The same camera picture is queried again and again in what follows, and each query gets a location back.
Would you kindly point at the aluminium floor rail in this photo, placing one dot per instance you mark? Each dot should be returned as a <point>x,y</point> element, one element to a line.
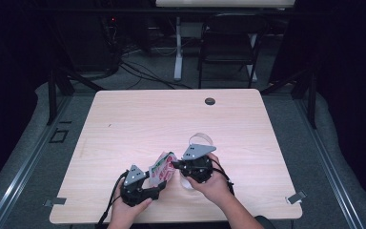
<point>22,171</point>
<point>330,171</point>

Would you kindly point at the black folding chair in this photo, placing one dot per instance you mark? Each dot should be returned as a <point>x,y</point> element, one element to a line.
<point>232,25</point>

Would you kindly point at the person's left hand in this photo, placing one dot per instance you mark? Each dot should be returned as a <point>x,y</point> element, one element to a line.
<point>124,213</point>

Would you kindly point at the pink white plastic bag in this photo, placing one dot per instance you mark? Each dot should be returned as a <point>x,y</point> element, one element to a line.
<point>163,170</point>

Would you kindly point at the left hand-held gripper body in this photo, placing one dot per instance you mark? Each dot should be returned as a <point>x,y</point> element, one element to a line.
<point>135,192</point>

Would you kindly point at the person's right hand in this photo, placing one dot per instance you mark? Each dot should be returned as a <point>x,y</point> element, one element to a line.
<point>214,187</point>

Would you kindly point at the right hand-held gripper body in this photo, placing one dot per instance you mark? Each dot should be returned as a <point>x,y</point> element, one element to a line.
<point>197,168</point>

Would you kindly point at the white desk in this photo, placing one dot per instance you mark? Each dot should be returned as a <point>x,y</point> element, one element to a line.
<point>222,2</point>

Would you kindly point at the black metal stand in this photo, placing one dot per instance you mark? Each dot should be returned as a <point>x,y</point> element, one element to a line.
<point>312,101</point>
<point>52,95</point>

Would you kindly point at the person's dark clothing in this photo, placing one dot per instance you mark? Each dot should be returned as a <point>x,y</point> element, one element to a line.
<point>261,223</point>

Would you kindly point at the white grey tape piece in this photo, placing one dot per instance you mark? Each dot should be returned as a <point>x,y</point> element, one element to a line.
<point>296,197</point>

